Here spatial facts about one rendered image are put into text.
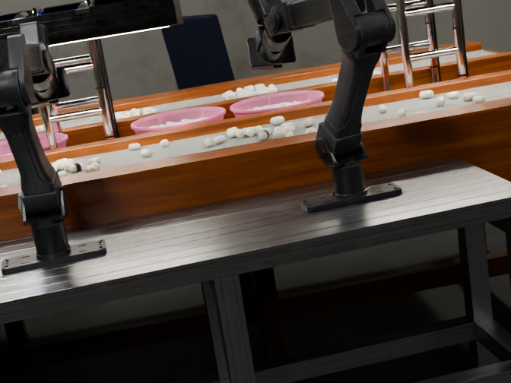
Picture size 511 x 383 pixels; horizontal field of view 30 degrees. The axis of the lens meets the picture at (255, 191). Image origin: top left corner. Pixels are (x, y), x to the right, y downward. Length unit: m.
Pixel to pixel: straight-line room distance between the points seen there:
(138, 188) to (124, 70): 2.83
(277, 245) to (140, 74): 3.23
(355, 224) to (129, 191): 0.54
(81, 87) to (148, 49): 0.38
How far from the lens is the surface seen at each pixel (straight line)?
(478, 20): 5.31
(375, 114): 2.43
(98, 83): 2.51
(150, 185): 2.07
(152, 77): 4.88
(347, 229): 1.76
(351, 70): 1.80
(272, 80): 3.18
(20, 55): 1.70
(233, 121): 2.49
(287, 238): 1.75
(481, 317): 2.19
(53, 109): 2.77
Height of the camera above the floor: 1.19
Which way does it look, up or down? 14 degrees down
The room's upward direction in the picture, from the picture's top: 9 degrees counter-clockwise
